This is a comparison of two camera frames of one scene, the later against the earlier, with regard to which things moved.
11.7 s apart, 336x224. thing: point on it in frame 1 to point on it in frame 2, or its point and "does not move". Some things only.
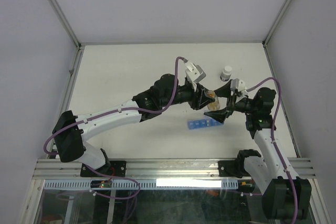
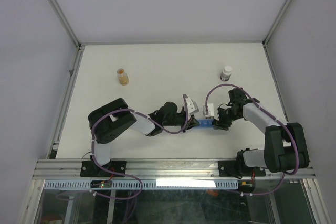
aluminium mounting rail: x=151 y=168 does not move
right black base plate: x=232 y=168 does not move
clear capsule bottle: x=214 y=105 to x=123 y=77
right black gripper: x=219 y=115 to x=220 y=124
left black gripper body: x=186 y=94 to x=180 y=119
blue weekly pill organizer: x=199 y=124 does not move
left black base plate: x=117 y=168 does not move
